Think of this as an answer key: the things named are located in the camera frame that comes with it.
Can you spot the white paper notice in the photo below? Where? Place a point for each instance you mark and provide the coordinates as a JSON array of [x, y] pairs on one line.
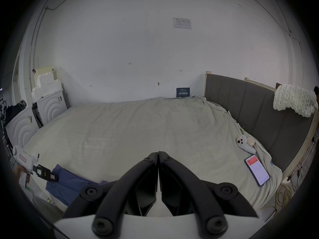
[[183, 23]]

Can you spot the dark blue sign card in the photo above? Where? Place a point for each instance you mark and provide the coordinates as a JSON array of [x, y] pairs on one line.
[[183, 92]]

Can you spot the phone with lit screen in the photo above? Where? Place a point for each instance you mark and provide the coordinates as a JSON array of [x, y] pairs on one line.
[[257, 170]]

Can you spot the small white earbud case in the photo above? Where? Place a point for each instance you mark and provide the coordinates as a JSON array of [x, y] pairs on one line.
[[250, 141]]

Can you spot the white hand controller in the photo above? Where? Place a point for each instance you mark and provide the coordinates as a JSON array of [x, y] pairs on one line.
[[244, 144]]

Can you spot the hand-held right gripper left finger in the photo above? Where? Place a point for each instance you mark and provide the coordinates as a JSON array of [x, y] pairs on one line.
[[117, 195]]

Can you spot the person's left hand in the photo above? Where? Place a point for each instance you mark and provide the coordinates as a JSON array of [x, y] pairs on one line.
[[18, 173]]

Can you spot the bed with beige sheet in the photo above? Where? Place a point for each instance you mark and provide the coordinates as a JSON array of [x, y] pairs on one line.
[[139, 126]]

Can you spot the white knitted blanket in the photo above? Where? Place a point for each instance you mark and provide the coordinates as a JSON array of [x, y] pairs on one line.
[[294, 99]]

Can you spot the grey padded headboard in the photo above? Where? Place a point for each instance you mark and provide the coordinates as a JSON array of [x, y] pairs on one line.
[[259, 113]]

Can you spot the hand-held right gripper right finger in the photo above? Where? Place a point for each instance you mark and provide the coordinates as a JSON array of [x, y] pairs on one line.
[[196, 195]]

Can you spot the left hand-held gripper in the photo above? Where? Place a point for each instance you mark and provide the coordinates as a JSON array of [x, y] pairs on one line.
[[23, 159]]

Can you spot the blue garment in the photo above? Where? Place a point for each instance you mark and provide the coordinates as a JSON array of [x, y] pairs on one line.
[[67, 185]]

